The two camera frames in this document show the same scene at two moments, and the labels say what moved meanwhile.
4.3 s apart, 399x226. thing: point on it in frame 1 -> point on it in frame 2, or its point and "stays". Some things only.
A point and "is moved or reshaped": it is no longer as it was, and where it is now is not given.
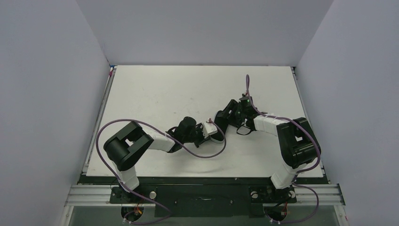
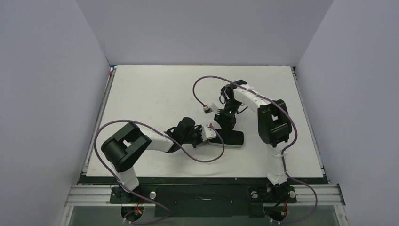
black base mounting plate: [204, 201] stays
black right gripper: [229, 112] -> [227, 124]
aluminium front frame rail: [302, 195] stays
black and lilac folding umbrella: [221, 119] is moved or reshaped
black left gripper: [200, 134] stays
